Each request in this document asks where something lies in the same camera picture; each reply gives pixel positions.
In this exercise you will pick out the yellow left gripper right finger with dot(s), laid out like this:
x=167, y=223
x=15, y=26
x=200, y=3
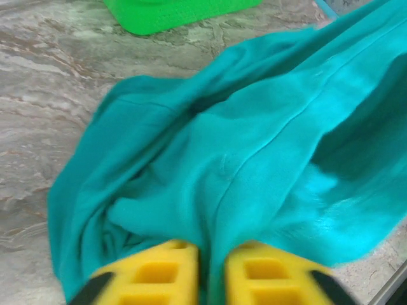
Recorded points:
x=273, y=282

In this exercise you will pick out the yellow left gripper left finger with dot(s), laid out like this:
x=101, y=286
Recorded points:
x=149, y=279

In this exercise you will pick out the green plastic mesh basket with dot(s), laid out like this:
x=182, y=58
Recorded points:
x=178, y=16

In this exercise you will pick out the aluminium table side rail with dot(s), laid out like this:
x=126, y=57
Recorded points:
x=394, y=289

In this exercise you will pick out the teal t-shirt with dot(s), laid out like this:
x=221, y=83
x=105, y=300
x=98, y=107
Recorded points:
x=222, y=143

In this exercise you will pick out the blue cylindrical tube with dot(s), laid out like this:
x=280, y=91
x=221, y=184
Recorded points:
x=324, y=5

